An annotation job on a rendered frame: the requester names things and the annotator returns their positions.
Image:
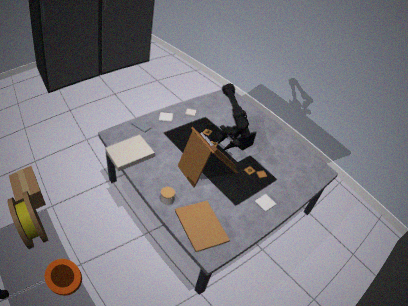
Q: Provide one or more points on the grey cylindrical container with tan lid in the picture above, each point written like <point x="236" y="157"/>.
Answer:
<point x="167" y="195"/>

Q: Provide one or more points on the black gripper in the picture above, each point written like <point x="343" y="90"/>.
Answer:
<point x="235" y="142"/>

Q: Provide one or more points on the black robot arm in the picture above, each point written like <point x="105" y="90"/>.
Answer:
<point x="238" y="114"/>

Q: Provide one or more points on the tan flat rectangular board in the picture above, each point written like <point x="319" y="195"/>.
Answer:
<point x="201" y="226"/>

